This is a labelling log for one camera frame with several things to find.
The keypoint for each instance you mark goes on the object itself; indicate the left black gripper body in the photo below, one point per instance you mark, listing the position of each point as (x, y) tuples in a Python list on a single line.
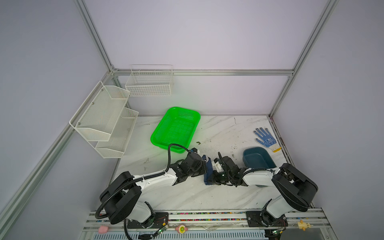
[(193, 173)]

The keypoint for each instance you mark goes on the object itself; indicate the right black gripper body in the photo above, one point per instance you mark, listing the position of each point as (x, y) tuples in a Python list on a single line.
[(221, 177)]

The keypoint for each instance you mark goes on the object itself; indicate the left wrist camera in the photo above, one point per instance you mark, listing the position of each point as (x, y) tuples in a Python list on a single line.
[(194, 160)]

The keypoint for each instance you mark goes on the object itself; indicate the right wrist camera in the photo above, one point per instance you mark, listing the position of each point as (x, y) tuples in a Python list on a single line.
[(225, 164)]

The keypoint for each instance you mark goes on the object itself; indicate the dark blue paper napkin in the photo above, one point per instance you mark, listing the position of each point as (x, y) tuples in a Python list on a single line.
[(208, 176)]

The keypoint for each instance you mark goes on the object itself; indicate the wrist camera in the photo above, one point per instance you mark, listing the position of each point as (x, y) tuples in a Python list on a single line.
[(194, 160), (225, 164)]

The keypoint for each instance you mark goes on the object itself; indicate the blue white work glove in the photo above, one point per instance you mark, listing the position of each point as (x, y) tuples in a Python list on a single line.
[(266, 139)]

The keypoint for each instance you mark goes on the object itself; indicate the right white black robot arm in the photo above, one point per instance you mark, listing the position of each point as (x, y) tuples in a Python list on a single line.
[(296, 190)]

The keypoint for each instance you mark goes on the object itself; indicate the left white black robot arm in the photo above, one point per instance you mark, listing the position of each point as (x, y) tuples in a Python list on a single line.
[(121, 199)]

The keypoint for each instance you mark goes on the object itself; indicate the dark teal plastic tray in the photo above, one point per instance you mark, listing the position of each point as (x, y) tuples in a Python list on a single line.
[(258, 158)]

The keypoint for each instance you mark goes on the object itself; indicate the aluminium front rail frame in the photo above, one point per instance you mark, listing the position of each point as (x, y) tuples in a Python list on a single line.
[(214, 225)]

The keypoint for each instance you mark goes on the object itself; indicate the white mesh two-tier shelf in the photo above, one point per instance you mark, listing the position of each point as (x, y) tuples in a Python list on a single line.
[(105, 121)]

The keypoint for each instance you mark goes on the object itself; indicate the pink green round toy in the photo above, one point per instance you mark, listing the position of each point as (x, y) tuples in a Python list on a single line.
[(181, 229)]

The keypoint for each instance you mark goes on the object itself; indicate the green plastic perforated basket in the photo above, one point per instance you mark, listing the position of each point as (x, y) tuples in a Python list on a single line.
[(177, 126)]

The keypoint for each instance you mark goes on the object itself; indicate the white wire wall basket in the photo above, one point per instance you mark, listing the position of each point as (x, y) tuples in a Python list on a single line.
[(150, 80)]

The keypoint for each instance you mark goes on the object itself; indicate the pink toy figure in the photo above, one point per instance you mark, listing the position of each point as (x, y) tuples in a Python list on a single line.
[(103, 229)]

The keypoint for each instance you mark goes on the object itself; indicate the yellow toy figure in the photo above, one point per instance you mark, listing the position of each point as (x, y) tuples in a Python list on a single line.
[(303, 225)]

